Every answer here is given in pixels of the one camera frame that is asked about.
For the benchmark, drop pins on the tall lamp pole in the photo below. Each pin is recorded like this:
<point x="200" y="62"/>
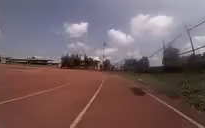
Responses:
<point x="103" y="56"/>

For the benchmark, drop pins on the dark clump of trees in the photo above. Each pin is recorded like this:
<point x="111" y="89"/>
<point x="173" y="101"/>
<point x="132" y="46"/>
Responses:
<point x="75" y="62"/>

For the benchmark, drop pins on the dark trees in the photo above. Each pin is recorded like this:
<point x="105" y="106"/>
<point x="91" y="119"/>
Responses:
<point x="138" y="64"/>

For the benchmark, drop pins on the round dark bush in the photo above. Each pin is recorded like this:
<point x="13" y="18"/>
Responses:
<point x="171" y="58"/>

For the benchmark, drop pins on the long low building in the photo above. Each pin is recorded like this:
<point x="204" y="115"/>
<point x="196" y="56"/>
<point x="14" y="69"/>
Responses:
<point x="31" y="61"/>

